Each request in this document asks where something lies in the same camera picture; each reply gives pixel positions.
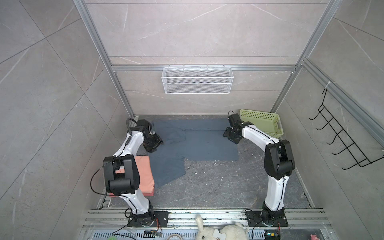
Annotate aluminium front rail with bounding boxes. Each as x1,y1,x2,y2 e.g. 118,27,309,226
81,209,332,229

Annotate aluminium frame post right corner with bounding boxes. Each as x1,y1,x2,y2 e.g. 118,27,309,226
270,0,343,113

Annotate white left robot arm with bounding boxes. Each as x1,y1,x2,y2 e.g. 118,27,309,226
103,118,163,223

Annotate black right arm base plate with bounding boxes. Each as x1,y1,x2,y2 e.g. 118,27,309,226
244,209,289,228

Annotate white plush toy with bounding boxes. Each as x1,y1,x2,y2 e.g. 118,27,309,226
195,215,249,240

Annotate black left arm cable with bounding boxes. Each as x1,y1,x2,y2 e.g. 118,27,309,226
125,117,139,136

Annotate folded pink t-shirt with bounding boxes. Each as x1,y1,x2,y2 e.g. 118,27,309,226
103,155,155,196

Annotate white wire mesh basket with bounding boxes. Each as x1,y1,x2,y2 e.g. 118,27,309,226
162,67,234,95

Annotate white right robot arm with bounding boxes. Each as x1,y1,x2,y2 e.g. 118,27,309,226
223,113,296,227

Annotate black wire hook rack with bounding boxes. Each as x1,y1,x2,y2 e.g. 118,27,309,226
309,89,384,171

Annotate aluminium frame post left corner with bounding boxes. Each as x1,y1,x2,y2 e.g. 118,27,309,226
74,0,135,118

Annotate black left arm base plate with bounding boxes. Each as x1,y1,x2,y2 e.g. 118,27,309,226
128,211,169,228

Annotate light green plastic basket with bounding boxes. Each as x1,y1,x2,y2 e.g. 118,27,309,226
240,110,284,139

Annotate aluminium frame post corner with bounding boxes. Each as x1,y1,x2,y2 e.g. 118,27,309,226
74,0,135,118
270,0,343,113

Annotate blue-grey t-shirt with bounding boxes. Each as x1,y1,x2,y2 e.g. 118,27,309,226
149,118,239,188

